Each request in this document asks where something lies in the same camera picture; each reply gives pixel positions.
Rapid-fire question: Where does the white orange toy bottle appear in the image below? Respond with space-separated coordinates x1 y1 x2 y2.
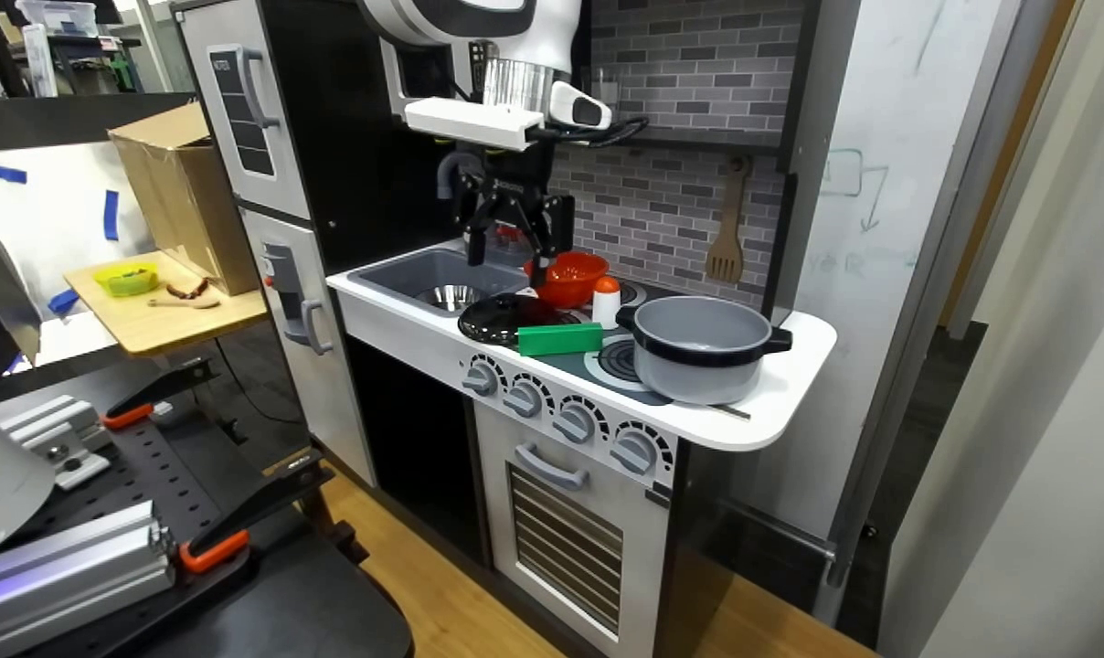
592 273 620 328

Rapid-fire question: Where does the orange plastic bowl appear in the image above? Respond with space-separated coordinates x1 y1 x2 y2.
536 250 609 306

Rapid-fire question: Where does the grey toy sink basin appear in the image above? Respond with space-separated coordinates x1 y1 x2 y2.
352 242 527 316

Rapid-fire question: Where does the grey toy pot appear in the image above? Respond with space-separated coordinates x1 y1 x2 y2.
617 296 792 406

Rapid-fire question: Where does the cardboard box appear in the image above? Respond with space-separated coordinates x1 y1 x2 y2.
109 104 257 296

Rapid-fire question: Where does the white toy kitchen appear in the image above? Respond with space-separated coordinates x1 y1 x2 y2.
176 0 1020 658

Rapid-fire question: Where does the grey toy faucet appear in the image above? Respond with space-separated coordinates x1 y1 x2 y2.
434 151 498 245

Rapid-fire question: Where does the black orange clamp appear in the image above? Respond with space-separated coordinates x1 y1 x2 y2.
101 357 213 432
176 457 330 575

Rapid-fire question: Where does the black transparent pot lid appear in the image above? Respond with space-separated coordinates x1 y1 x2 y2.
456 294 565 346

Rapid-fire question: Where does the black perforated workbench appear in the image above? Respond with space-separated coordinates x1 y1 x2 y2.
0 350 417 658

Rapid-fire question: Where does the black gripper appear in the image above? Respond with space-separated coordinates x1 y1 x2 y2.
463 148 574 267

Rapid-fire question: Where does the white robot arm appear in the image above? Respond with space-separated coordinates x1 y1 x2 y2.
353 0 613 263

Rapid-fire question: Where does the black orange clamp near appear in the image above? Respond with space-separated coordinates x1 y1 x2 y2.
176 457 330 575

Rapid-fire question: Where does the yellow green small container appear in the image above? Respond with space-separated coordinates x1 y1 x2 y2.
95 260 161 299

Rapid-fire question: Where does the wooden board shelf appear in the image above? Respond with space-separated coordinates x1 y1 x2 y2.
65 252 267 356

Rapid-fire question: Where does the black orange clamp far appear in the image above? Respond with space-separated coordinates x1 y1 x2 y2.
101 357 213 432

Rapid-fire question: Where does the aluminium extrusion rail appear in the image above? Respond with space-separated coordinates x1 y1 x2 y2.
0 502 176 658

